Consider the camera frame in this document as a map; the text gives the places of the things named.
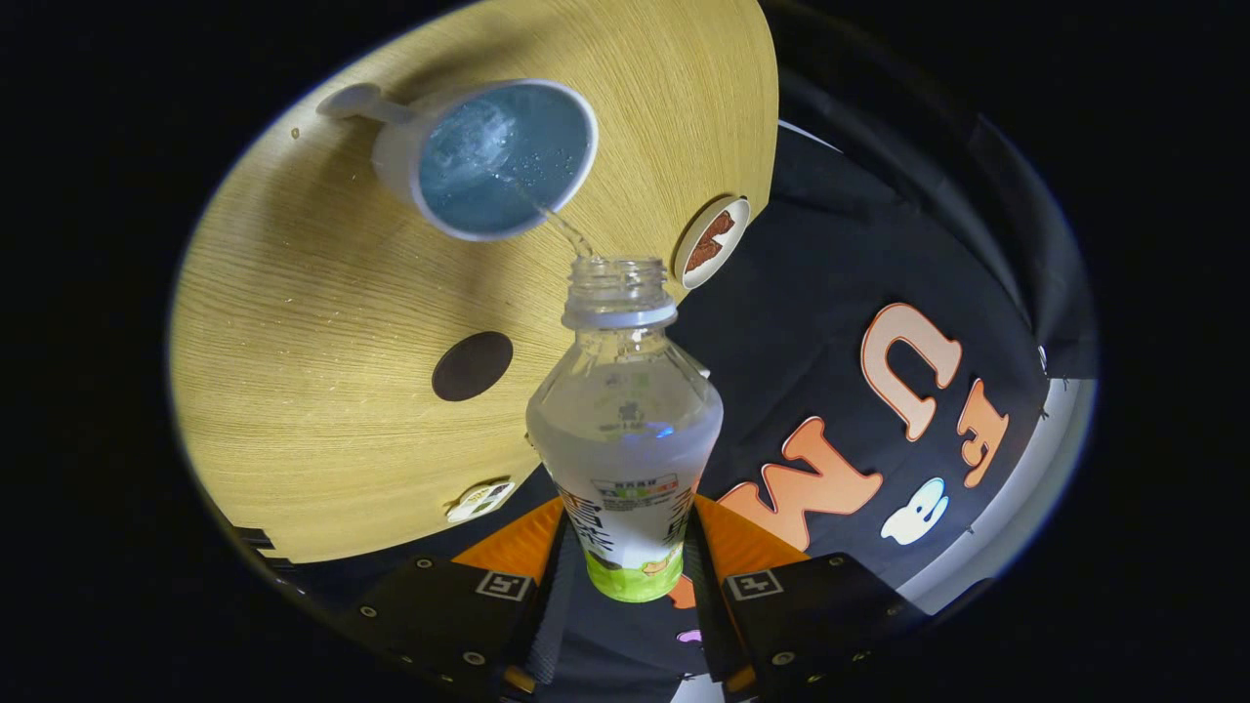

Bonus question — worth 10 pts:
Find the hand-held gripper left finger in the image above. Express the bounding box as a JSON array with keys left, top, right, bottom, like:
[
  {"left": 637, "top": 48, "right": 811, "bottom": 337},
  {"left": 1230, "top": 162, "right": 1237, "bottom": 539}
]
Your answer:
[{"left": 332, "top": 496, "right": 577, "bottom": 699}]

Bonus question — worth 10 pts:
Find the white divided dish with beans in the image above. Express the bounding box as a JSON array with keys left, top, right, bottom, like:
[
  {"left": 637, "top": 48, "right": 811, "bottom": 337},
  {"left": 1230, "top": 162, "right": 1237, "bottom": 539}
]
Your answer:
[{"left": 445, "top": 479, "right": 517, "bottom": 524}]

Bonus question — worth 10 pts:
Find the white cup with knob handle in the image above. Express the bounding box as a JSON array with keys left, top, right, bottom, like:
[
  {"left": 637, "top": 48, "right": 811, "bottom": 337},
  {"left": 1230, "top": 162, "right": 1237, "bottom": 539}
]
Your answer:
[{"left": 315, "top": 78, "right": 600, "bottom": 243}]

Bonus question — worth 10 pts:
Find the dark brown round coaster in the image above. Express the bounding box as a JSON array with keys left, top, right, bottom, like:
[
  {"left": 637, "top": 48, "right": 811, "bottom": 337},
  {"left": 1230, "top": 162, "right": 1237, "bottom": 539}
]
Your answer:
[{"left": 432, "top": 331, "right": 515, "bottom": 403}]

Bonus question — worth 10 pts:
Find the wooden table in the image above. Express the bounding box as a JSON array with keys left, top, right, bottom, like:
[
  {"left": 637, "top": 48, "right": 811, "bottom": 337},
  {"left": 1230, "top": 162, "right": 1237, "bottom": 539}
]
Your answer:
[{"left": 168, "top": 0, "right": 780, "bottom": 565}]

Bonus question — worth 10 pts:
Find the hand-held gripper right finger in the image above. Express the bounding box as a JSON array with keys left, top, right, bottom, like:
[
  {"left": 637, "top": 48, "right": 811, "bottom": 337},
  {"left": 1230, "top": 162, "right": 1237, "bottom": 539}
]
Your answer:
[{"left": 684, "top": 496, "right": 929, "bottom": 699}]

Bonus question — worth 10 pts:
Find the small beige round plate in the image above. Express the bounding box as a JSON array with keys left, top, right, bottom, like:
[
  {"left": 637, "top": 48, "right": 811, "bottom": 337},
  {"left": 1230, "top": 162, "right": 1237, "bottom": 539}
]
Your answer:
[{"left": 672, "top": 196, "right": 752, "bottom": 291}]

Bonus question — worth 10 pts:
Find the clear juice bottle green base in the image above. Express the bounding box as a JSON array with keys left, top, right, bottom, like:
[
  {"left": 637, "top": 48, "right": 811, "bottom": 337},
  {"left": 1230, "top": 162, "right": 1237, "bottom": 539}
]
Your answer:
[{"left": 525, "top": 256, "right": 725, "bottom": 603}]

